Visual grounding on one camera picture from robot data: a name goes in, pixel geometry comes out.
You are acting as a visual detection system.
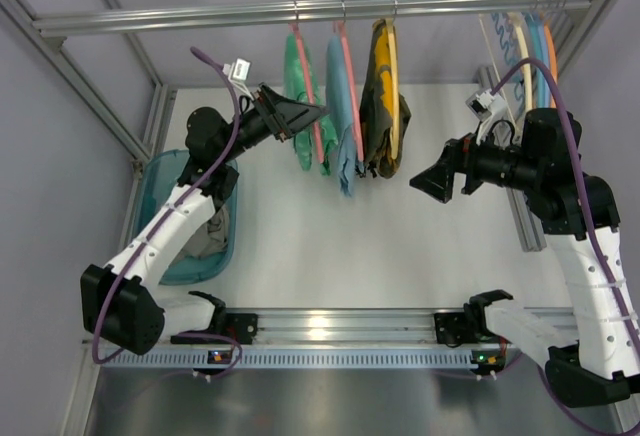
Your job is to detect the green tie-dye trousers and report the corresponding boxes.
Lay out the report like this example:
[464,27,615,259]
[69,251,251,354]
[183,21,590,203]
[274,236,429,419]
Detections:
[283,31,338,176]

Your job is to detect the pink hanger with green trousers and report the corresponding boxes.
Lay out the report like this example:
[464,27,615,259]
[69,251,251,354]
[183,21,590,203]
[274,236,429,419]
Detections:
[290,0,325,163]

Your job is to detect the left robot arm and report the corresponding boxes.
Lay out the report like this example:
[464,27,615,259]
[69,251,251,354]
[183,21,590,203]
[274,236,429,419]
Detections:
[80,84,328,364]

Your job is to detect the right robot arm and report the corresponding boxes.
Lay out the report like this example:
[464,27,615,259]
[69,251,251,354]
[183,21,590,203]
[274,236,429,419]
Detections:
[409,108,639,408]

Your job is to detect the light blue trousers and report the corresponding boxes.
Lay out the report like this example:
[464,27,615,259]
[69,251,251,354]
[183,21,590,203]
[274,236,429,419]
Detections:
[325,34,364,197]

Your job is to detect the camouflage yellow trousers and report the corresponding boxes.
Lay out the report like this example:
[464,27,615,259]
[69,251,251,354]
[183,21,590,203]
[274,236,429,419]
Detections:
[359,18,412,179]

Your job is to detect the pink hanger with blue trousers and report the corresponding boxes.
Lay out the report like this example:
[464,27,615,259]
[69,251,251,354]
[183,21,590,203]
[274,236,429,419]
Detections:
[333,0,364,163]

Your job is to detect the cream hanger with camouflage trousers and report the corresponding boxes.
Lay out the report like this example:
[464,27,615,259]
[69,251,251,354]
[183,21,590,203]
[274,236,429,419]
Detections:
[385,0,400,160]

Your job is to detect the grey cloth in basket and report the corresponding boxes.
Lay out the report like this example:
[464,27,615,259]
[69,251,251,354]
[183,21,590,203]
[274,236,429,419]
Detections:
[176,205,230,261]

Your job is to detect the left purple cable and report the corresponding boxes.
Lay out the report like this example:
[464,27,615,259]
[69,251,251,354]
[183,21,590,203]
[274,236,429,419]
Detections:
[89,46,244,367]

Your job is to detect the slotted cable duct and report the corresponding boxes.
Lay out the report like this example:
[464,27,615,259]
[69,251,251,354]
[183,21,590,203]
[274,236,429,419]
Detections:
[105,348,505,370]

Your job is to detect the aluminium hanging rail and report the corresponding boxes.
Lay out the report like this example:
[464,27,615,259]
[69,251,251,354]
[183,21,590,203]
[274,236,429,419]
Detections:
[32,0,595,38]

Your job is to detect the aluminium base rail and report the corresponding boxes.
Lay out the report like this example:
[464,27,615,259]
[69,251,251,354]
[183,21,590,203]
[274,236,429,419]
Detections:
[100,307,499,355]

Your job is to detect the left aluminium frame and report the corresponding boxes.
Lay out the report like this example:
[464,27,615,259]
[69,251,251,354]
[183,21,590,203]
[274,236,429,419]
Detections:
[0,0,176,167]

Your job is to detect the aluminium frame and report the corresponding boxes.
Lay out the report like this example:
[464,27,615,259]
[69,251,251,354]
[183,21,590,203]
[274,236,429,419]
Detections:
[0,0,176,167]
[473,0,640,252]

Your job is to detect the right aluminium frame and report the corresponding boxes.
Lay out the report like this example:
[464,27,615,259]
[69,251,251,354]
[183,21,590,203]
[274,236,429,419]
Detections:
[473,0,640,252]

